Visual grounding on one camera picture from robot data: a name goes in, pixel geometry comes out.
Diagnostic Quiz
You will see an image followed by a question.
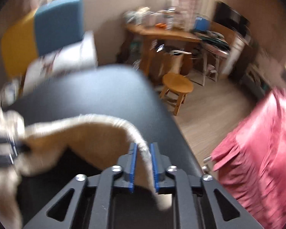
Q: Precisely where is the grey yellow blue sofa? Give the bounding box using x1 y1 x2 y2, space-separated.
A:
0 0 87 79

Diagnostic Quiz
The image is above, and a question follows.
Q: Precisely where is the deer print pillow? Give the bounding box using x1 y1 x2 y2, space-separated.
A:
23 31 98 94

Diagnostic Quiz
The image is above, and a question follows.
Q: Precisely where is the cream knitted sweater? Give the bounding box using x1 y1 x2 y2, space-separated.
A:
0 108 172 228

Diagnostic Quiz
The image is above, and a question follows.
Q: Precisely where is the wooden desk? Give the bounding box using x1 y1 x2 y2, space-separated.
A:
120 24 200 76

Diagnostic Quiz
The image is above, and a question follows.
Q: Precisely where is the round wooden stool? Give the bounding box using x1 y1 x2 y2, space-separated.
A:
160 72 194 116

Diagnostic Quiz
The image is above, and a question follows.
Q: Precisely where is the black television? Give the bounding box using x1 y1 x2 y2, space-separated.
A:
212 1 250 37

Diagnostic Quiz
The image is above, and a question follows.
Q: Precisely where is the pink cloth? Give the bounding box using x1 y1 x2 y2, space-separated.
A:
211 88 286 228

